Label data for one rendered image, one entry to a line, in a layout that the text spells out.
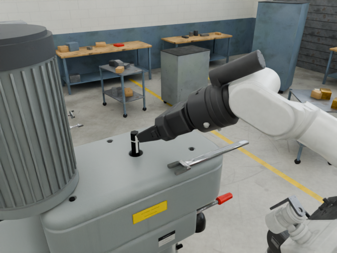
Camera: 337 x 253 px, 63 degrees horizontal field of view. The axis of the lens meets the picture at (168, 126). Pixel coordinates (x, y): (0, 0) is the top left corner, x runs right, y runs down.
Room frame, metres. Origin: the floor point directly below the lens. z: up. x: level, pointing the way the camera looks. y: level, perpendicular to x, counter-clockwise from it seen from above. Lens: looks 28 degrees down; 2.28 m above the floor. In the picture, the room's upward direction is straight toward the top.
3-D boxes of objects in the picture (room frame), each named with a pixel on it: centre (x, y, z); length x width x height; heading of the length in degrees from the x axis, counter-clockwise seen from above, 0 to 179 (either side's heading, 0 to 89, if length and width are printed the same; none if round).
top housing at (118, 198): (0.59, 0.10, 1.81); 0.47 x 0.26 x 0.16; 122
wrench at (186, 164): (0.59, -0.11, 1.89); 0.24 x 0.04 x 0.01; 122
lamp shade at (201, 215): (0.76, -0.11, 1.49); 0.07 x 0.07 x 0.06
